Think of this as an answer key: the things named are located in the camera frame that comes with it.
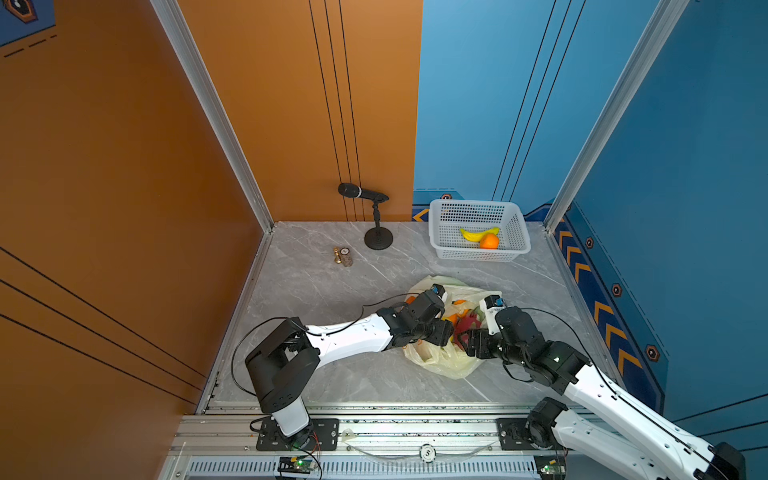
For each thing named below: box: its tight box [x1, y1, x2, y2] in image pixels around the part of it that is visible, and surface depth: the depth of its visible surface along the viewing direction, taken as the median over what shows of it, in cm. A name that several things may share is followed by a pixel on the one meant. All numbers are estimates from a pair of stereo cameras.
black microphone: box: [337, 182, 390, 202], surface depth 91 cm
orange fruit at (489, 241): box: [480, 233, 499, 249], surface depth 111 cm
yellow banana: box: [460, 227, 501, 242], surface depth 115 cm
